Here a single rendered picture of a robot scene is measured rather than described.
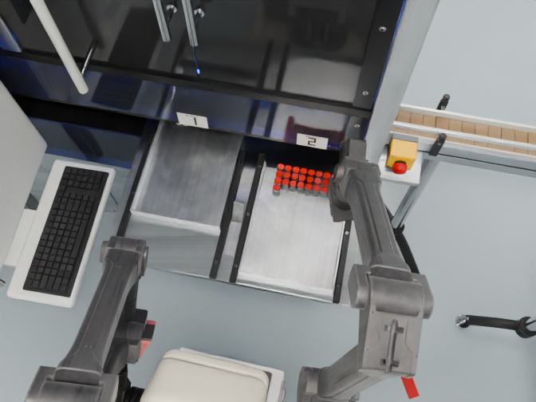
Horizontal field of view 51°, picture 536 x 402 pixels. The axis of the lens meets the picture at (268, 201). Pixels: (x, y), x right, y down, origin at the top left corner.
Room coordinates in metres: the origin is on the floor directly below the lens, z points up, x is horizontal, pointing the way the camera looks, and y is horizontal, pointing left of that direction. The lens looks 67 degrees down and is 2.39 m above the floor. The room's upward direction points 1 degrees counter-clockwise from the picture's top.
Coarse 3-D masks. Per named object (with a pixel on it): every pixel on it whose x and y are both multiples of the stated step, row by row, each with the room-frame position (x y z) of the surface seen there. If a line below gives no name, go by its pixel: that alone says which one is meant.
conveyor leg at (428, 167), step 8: (424, 160) 0.86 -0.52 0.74; (432, 160) 0.83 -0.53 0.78; (424, 168) 0.84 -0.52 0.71; (432, 168) 0.83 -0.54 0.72; (424, 176) 0.83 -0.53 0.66; (424, 184) 0.83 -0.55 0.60; (408, 192) 0.85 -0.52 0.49; (416, 192) 0.83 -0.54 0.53; (408, 200) 0.84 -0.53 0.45; (416, 200) 0.84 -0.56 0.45; (400, 208) 0.85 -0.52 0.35; (408, 208) 0.83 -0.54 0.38; (400, 216) 0.84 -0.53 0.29; (392, 224) 0.84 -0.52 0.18; (400, 224) 0.83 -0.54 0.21
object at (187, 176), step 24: (168, 144) 0.84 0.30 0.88; (192, 144) 0.84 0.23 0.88; (216, 144) 0.84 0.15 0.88; (240, 144) 0.83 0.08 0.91; (144, 168) 0.75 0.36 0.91; (168, 168) 0.76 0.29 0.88; (192, 168) 0.76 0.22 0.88; (216, 168) 0.76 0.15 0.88; (144, 192) 0.69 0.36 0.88; (168, 192) 0.68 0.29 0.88; (192, 192) 0.68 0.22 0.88; (216, 192) 0.68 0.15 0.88; (144, 216) 0.61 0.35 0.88; (168, 216) 0.60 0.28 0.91; (192, 216) 0.61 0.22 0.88; (216, 216) 0.61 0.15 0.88
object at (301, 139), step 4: (300, 136) 0.78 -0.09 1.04; (304, 136) 0.78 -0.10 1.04; (308, 136) 0.77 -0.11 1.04; (312, 136) 0.77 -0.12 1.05; (316, 136) 0.77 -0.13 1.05; (300, 140) 0.78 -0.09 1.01; (304, 140) 0.78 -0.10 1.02; (312, 140) 0.77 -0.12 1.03; (316, 140) 0.77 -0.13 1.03; (320, 140) 0.77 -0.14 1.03; (324, 140) 0.76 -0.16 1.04; (300, 144) 0.78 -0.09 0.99; (304, 144) 0.78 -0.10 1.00; (316, 144) 0.77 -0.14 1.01; (320, 144) 0.77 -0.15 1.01; (324, 144) 0.76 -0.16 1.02; (324, 148) 0.76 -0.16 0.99
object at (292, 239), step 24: (264, 168) 0.74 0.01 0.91; (264, 192) 0.68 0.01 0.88; (288, 192) 0.68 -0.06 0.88; (264, 216) 0.61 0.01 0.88; (288, 216) 0.61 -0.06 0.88; (312, 216) 0.60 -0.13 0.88; (264, 240) 0.53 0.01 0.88; (288, 240) 0.53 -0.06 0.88; (312, 240) 0.53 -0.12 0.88; (336, 240) 0.53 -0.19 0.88; (240, 264) 0.45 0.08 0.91; (264, 264) 0.46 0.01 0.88; (288, 264) 0.46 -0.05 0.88; (312, 264) 0.46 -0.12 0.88; (336, 264) 0.46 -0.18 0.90; (312, 288) 0.39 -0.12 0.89
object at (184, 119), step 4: (176, 112) 0.85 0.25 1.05; (180, 116) 0.85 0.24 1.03; (184, 116) 0.85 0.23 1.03; (188, 116) 0.84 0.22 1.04; (192, 116) 0.84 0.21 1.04; (196, 116) 0.84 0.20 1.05; (200, 116) 0.84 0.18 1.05; (180, 120) 0.85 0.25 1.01; (184, 120) 0.85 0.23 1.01; (188, 120) 0.85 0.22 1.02; (192, 120) 0.84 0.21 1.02; (196, 120) 0.84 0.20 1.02; (200, 120) 0.84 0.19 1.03; (204, 120) 0.84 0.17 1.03; (188, 124) 0.85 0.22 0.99; (192, 124) 0.84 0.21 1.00; (200, 124) 0.84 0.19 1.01; (204, 124) 0.84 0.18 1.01
